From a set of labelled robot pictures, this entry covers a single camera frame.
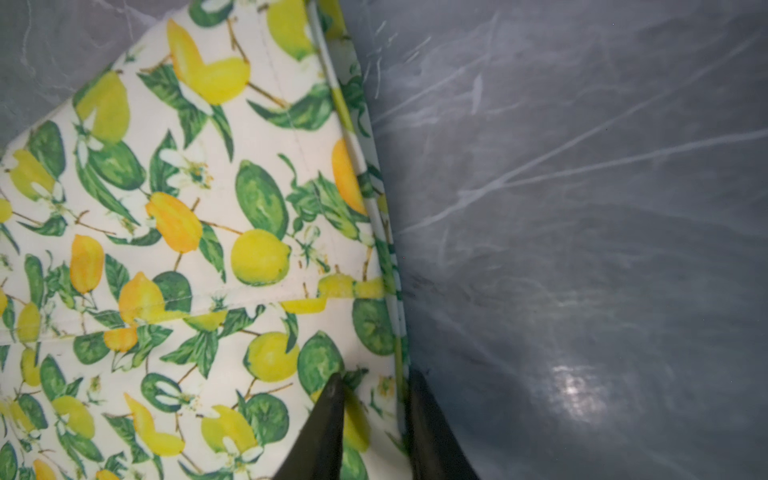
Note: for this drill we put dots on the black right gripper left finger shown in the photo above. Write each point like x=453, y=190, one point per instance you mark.
x=318, y=450

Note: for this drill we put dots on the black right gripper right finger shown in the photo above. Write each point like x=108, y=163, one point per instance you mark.
x=434, y=450

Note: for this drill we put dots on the lemon print skirt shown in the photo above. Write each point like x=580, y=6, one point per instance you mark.
x=191, y=246

